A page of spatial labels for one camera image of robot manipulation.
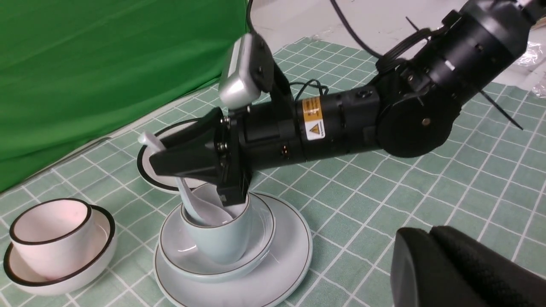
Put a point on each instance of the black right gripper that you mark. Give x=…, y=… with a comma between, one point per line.
x=227, y=152

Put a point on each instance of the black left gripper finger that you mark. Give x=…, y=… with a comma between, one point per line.
x=447, y=268

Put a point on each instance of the plain white ceramic spoon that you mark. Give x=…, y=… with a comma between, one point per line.
x=203, y=212

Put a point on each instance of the pale blue cup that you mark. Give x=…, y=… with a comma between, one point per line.
x=224, y=241

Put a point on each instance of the white bowl thin brown rim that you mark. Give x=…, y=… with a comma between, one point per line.
x=182, y=255

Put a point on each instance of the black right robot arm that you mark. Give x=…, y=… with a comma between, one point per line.
x=408, y=109

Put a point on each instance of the cartoon print black-rimmed plate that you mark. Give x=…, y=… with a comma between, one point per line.
x=163, y=183

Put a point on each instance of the green checkered tablecloth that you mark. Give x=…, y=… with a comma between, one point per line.
x=487, y=180

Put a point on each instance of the green backdrop cloth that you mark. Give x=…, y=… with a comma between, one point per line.
x=72, y=71

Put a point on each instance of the black-rimmed white bowl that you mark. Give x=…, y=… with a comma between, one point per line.
x=97, y=255

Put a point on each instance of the white plate thin brown rim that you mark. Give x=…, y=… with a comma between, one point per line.
x=267, y=285

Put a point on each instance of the black-rimmed white cup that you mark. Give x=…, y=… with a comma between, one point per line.
x=51, y=236

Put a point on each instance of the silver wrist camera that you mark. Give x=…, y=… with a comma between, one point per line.
x=249, y=72

